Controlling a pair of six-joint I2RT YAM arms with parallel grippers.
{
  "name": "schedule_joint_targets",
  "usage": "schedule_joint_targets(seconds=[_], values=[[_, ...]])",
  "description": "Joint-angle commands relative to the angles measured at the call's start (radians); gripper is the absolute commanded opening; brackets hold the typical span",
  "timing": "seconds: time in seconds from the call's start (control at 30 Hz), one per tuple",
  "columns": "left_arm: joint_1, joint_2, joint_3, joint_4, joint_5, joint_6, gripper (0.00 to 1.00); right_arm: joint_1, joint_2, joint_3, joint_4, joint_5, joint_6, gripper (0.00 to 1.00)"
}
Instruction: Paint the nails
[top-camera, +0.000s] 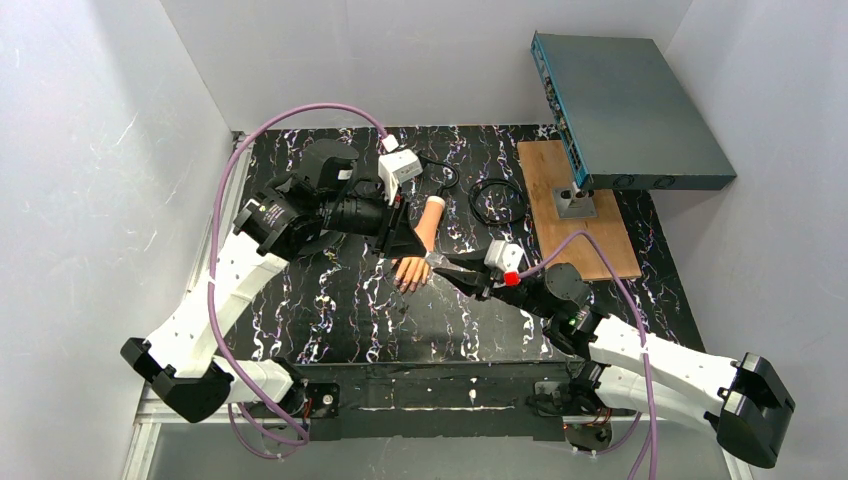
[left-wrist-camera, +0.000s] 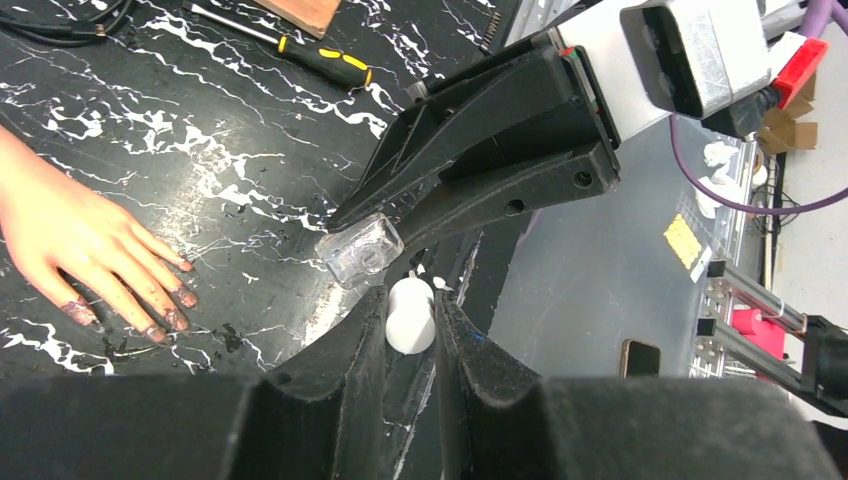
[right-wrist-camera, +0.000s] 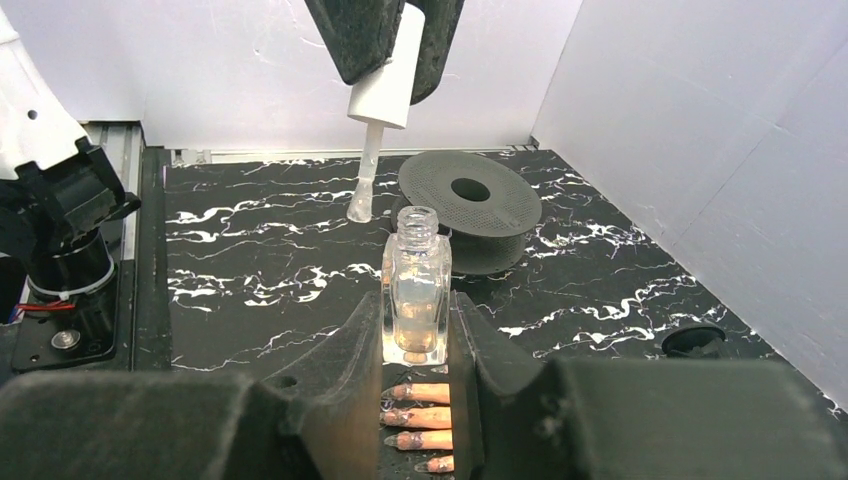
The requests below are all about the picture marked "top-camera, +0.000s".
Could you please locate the wooden board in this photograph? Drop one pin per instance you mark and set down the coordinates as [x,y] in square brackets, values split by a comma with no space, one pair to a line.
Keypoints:
[545,166]

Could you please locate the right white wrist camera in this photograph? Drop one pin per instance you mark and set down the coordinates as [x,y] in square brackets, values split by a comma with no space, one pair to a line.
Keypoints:
[503,259]

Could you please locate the metal stand mount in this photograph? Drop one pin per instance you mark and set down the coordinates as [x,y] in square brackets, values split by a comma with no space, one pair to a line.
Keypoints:
[574,203]

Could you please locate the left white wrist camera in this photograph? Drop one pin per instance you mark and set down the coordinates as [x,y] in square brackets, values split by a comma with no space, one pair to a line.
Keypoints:
[396,166]

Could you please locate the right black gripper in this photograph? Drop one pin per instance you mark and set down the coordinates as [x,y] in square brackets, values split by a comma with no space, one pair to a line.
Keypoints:
[490,284]

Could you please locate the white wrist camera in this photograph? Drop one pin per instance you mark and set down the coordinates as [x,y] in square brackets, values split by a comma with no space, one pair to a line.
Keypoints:
[503,259]
[396,166]

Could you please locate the clear nail polish bottle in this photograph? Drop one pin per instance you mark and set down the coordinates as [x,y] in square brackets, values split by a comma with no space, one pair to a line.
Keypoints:
[435,259]

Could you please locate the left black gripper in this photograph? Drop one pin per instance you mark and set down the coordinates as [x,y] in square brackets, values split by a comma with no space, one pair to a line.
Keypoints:
[390,225]

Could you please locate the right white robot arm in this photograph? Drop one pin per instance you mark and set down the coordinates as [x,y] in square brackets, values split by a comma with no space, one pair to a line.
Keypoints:
[744,403]

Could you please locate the mannequin hand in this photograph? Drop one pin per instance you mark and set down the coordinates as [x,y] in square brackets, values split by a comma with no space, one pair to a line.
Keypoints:
[413,272]

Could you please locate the blue network switch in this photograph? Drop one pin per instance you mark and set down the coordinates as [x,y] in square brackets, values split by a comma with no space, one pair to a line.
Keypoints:
[625,121]

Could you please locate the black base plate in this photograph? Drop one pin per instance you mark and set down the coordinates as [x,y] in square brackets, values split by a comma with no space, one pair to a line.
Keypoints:
[445,400]

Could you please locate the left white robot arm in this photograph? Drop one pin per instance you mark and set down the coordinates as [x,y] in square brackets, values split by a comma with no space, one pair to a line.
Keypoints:
[185,360]

